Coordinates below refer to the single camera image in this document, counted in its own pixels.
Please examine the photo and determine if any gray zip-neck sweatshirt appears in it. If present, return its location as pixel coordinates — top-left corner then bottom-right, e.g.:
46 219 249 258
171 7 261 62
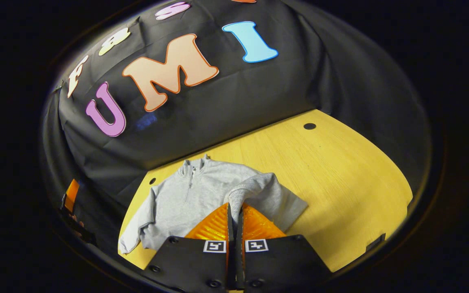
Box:
118 154 309 255

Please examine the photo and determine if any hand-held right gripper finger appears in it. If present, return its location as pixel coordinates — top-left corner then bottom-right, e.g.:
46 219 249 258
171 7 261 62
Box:
143 203 235 291
234 203 333 291

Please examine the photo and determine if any black backdrop cloth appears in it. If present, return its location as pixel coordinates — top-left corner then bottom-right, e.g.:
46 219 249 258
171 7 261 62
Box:
41 0 432 245

